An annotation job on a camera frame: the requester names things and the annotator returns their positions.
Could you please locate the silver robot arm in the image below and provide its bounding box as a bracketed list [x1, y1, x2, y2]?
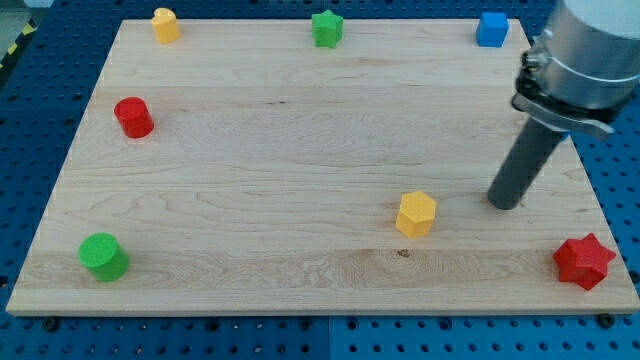
[511, 0, 639, 140]

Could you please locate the yellow hexagon block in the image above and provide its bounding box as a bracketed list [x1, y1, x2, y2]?
[395, 191, 437, 238]

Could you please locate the wooden board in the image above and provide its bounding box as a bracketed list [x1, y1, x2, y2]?
[7, 19, 639, 317]

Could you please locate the green star block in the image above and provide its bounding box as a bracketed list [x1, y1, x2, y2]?
[311, 10, 344, 49]

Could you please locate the red cylinder block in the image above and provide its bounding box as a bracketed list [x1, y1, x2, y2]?
[114, 97, 154, 138]

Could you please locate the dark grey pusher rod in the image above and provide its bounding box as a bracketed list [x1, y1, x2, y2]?
[487, 118, 566, 210]

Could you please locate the yellow heart block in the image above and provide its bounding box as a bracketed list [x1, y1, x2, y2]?
[151, 7, 181, 44]

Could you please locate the green cylinder block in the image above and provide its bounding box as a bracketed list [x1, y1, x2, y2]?
[78, 232, 130, 282]

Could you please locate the blue cube block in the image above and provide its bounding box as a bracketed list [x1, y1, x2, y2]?
[476, 12, 510, 48]

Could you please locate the red star block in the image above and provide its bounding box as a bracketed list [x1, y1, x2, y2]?
[552, 233, 616, 291]

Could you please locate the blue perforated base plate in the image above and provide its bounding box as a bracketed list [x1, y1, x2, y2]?
[1, 0, 639, 359]

